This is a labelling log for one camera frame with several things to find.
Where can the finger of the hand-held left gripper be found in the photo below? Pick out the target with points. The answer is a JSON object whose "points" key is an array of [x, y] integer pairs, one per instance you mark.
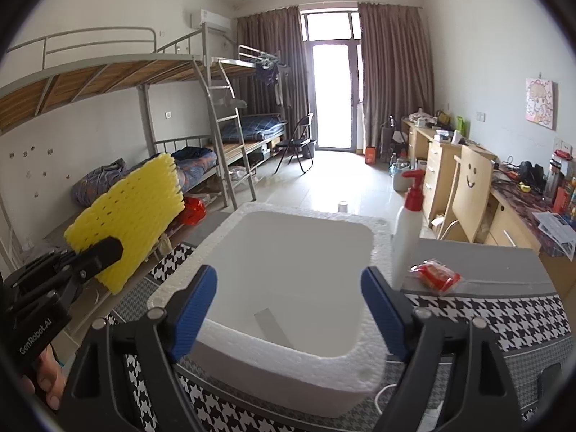
{"points": [[99, 256]]}

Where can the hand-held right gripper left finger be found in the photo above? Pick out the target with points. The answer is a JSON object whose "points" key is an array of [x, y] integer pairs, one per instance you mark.
{"points": [[193, 306]]}

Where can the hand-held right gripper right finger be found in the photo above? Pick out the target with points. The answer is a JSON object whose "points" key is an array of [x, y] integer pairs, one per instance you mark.
{"points": [[387, 310]]}

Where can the yellow foam net sleeve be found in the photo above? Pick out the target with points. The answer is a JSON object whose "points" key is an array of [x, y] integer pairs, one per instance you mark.
{"points": [[130, 207]]}

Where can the white foam box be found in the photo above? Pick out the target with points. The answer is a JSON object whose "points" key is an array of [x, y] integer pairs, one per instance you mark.
{"points": [[292, 270]]}

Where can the person's left hand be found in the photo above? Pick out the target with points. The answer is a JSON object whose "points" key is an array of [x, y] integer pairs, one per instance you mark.
{"points": [[42, 378]]}

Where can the red snack packet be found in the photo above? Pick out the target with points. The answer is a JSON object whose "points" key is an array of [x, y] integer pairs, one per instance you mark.
{"points": [[434, 275]]}

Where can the patterned dark quilt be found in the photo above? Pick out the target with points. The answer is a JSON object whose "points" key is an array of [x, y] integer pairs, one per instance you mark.
{"points": [[99, 180]]}

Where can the white pump bottle red cap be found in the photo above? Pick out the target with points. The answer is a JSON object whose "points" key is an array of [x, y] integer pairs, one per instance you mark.
{"points": [[407, 234]]}

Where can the red plastic bag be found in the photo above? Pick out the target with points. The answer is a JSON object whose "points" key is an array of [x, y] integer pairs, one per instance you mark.
{"points": [[194, 210]]}

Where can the houndstooth tablecloth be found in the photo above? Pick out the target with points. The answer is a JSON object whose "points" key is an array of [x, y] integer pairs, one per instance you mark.
{"points": [[495, 319]]}

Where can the grey bucket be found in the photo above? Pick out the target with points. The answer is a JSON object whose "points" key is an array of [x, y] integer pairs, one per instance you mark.
{"points": [[400, 180]]}

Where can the wooden chair with smiley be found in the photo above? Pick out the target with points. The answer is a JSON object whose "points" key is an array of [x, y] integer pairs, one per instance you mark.
{"points": [[470, 189]]}

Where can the wooden desk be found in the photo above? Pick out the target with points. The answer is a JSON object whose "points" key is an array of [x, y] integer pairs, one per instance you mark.
{"points": [[438, 166]]}

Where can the orange bag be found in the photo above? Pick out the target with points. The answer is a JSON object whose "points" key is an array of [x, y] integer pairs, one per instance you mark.
{"points": [[371, 156]]}

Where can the black bag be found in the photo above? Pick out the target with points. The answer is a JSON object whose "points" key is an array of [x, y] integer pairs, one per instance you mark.
{"points": [[388, 141]]}

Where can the large metal bunk bed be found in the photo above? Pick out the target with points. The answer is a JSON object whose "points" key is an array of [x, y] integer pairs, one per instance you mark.
{"points": [[90, 76]]}

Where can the printed papers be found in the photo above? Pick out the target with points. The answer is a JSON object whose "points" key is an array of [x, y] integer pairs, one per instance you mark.
{"points": [[555, 234]]}

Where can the metal bunk ladder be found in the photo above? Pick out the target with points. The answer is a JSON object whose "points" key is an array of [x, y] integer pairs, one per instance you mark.
{"points": [[227, 117]]}

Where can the blue plaid quilt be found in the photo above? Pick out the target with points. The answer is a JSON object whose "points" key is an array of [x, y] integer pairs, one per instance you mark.
{"points": [[256, 126]]}

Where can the black folding chair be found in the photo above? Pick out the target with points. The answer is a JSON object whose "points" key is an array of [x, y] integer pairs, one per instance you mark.
{"points": [[297, 141]]}

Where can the black headphones case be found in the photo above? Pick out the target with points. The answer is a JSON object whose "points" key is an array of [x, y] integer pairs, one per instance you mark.
{"points": [[531, 172]]}

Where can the green paper bag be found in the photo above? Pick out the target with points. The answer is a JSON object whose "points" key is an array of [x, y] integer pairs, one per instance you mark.
{"points": [[460, 123]]}

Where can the steel thermos jug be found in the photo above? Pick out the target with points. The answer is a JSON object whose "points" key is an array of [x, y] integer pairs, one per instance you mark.
{"points": [[554, 180]]}

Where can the glass balcony door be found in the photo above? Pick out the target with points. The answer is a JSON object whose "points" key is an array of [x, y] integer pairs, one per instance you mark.
{"points": [[333, 90]]}

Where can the wide brown curtain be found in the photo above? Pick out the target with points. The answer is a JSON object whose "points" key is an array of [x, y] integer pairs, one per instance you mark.
{"points": [[396, 76]]}

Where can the hanging dark clothes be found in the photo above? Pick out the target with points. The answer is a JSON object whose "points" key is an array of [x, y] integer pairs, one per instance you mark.
{"points": [[267, 74]]}

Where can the small metal bunk bed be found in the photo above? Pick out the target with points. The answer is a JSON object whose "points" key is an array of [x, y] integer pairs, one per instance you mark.
{"points": [[252, 60]]}

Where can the white air conditioner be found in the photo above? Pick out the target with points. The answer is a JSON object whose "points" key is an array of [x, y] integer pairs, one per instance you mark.
{"points": [[209, 20]]}

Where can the narrow brown curtain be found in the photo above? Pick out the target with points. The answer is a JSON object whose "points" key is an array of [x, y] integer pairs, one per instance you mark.
{"points": [[270, 31]]}

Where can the double wall socket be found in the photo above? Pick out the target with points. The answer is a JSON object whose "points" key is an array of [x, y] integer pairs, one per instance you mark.
{"points": [[562, 148]]}

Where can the pink wall poster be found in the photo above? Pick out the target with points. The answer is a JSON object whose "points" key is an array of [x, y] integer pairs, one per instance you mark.
{"points": [[541, 103]]}

